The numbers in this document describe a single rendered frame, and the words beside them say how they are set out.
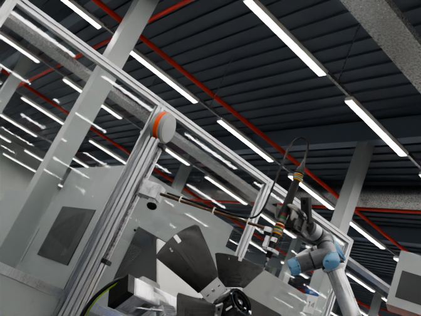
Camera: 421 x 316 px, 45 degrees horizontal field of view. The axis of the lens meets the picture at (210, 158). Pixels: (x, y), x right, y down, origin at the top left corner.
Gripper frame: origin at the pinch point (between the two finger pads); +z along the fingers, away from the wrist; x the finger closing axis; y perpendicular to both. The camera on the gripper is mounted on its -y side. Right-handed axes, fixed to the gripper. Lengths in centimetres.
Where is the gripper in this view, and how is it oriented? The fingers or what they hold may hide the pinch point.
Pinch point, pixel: (281, 204)
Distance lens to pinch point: 217.1
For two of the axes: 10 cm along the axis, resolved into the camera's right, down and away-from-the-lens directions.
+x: -5.9, 0.5, 8.1
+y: -3.8, 8.6, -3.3
